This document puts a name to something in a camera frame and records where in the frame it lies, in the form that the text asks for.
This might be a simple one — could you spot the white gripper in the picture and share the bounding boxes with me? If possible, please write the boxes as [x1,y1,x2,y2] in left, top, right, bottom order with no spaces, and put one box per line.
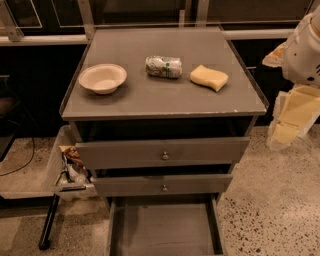
[262,43,320,150]

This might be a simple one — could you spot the yellow sponge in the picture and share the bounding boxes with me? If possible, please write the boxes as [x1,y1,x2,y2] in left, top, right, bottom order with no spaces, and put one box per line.
[190,65,228,92]

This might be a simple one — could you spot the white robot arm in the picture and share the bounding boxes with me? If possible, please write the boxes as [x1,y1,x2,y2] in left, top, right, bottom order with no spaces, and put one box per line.
[262,6,320,150]

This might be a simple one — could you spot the grey top drawer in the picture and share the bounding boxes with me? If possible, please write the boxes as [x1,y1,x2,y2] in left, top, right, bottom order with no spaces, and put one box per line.
[76,137,249,170]

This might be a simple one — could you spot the grey drawer cabinet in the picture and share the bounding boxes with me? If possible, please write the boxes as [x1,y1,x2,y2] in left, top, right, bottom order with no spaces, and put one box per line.
[59,27,270,211]

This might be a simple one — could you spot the brass top drawer knob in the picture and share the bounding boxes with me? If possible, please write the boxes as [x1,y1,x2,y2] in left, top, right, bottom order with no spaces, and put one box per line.
[161,151,170,161]

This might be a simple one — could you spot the brass drawer knob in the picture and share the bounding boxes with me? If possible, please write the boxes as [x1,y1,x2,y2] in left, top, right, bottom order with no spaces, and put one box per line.
[161,151,170,161]
[162,184,168,192]

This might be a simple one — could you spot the brass middle drawer knob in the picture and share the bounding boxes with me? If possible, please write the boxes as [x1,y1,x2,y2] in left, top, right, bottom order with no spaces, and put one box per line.
[162,184,168,192]

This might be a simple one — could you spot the grey open bottom drawer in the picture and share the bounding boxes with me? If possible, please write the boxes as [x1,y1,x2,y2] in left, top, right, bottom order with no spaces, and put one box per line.
[104,194,227,256]

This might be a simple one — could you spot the grey middle drawer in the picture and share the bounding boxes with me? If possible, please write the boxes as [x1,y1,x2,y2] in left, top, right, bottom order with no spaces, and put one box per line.
[93,174,233,197]

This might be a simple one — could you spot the crushed green white can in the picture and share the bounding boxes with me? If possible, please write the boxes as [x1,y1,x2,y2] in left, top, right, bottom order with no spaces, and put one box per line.
[145,55,183,79]

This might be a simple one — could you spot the brown snack wrapper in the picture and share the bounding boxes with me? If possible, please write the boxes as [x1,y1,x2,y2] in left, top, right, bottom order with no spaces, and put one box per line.
[60,146,84,169]

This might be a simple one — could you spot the clear plastic bin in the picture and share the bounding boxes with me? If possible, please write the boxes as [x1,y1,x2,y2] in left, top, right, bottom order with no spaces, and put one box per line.
[42,125,97,201]

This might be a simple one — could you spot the black metal leg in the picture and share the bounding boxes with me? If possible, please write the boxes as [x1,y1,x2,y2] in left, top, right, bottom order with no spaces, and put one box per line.
[38,194,60,250]

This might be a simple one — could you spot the white railing bar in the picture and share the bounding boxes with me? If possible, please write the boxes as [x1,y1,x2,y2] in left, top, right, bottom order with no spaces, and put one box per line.
[0,29,293,47]

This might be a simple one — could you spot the black cable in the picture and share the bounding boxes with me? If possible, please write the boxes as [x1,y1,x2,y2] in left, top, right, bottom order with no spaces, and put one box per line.
[0,136,36,177]

